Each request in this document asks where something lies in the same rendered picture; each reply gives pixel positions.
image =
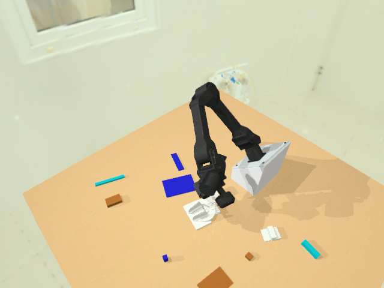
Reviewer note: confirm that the blue flat bar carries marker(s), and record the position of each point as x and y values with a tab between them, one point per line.
177	162

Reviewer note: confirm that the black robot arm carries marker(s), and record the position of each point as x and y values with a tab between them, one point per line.
205	149

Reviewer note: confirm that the brown flat square plate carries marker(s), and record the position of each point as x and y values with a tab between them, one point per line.
217	279

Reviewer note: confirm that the blue flat rectangular plate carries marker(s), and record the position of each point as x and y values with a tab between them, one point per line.
179	185

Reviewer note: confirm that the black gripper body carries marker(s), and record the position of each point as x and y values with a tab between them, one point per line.
225	198

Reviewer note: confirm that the cyan rectangular bar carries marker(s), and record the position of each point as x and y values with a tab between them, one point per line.
310	249

